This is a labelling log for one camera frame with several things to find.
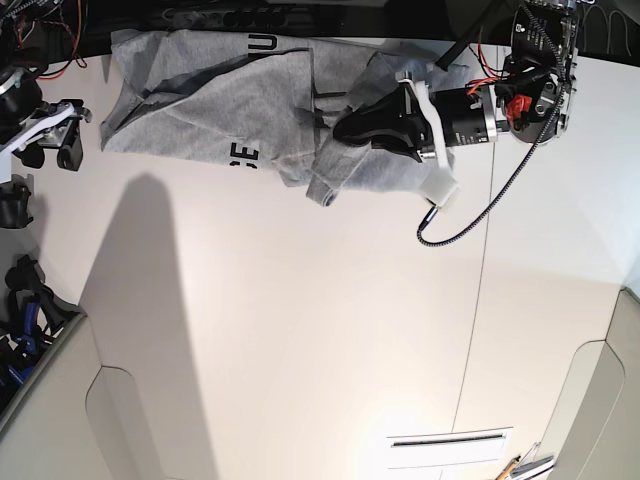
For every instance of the pens at bottom edge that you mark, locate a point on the pens at bottom edge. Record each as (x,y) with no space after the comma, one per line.
(526,467)

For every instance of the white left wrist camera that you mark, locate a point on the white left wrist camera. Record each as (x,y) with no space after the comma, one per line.
(440,185)

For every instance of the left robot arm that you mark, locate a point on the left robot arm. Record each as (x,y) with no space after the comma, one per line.
(528,97)

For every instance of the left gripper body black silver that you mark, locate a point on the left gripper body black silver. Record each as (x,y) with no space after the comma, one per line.
(467,119)

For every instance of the grey T-shirt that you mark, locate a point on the grey T-shirt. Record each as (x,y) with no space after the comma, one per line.
(264,102)

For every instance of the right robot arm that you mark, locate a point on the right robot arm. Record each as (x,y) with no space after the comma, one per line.
(40,40)

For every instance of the black cup holder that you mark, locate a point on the black cup holder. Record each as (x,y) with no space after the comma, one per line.
(15,196)

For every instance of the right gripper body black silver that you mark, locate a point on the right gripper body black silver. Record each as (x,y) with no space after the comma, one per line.
(26,118)

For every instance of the black and blue tool pile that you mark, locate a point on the black and blue tool pile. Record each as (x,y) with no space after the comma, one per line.
(35,318)

